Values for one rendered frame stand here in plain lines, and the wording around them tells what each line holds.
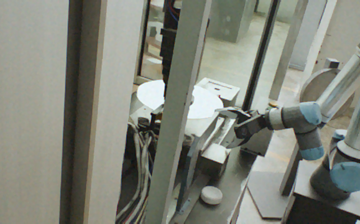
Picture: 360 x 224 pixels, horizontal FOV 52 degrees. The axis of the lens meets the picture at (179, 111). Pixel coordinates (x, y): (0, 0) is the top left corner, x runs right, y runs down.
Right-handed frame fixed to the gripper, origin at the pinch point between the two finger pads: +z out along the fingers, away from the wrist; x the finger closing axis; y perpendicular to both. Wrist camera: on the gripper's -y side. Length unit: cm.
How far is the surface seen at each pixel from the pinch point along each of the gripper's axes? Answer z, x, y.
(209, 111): 0.7, 7.9, -1.4
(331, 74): -20, -6, 107
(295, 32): -22, 25, 48
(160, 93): 17.8, 18.5, -3.5
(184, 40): -34, 32, -62
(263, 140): -7.3, -12.1, 19.2
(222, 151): 0.3, -7.8, -1.6
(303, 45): 78, -9, 447
